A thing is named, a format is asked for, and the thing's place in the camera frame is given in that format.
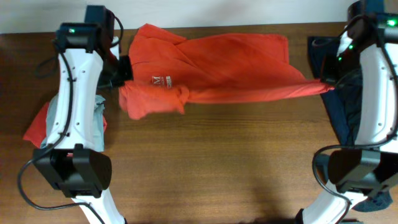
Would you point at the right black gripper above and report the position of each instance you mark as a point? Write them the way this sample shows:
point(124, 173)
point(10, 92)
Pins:
point(326, 75)

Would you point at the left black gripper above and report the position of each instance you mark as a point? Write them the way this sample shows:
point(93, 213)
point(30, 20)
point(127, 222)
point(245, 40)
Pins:
point(127, 74)

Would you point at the red printed t-shirt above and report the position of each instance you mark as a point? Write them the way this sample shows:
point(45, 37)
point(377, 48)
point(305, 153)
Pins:
point(170, 71)

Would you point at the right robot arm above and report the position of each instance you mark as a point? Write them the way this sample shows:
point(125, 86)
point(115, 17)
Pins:
point(361, 66)

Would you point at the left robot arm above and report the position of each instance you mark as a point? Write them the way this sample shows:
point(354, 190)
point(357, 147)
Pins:
point(89, 58)

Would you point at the grey folded t-shirt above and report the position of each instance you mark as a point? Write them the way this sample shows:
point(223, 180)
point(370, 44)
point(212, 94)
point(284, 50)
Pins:
point(99, 122)

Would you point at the dark navy garment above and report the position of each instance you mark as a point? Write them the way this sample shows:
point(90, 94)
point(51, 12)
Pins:
point(343, 105)

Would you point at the red folded garment under grey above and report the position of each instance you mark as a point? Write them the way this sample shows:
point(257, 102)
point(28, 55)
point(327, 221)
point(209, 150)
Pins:
point(36, 131)

